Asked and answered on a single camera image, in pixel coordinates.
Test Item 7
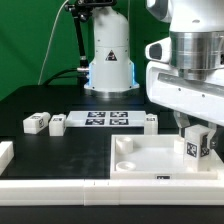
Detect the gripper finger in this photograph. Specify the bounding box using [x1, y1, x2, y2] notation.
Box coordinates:
[173, 111, 190, 137]
[207, 122, 217, 149]

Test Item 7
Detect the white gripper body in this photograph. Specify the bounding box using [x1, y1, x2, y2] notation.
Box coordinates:
[146, 61, 224, 126]

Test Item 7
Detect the white square tabletop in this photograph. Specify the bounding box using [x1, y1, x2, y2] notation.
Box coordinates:
[110, 135, 218, 180]

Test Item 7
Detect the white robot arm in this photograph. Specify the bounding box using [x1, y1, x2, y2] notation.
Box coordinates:
[85, 0, 224, 147]

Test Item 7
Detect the white marker sheet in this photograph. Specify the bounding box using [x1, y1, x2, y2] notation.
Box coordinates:
[66, 111, 146, 127]

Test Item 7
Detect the white U-shaped fence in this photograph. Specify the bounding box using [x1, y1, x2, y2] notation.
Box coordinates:
[0, 140, 224, 206]

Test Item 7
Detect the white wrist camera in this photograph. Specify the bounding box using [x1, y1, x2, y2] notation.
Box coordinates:
[145, 37, 171, 63]

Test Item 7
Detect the black cable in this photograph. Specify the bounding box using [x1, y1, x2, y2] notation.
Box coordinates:
[42, 68, 84, 86]

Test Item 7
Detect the black camera stand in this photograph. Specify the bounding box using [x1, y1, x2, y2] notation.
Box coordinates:
[65, 0, 117, 87]

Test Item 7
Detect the white cable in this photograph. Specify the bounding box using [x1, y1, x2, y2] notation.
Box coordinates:
[37, 0, 69, 86]

